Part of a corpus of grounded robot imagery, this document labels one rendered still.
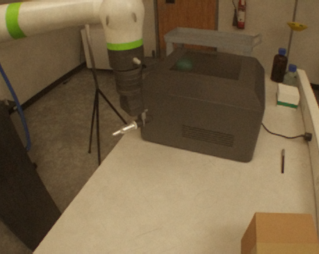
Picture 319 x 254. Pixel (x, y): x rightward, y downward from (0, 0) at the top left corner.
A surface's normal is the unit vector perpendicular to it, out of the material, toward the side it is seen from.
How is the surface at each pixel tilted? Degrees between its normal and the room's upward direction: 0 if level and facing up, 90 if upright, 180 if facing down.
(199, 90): 58
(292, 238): 0
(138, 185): 0
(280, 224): 0
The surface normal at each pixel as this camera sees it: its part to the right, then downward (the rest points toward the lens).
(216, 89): -0.34, 0.05
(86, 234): -0.04, -0.80
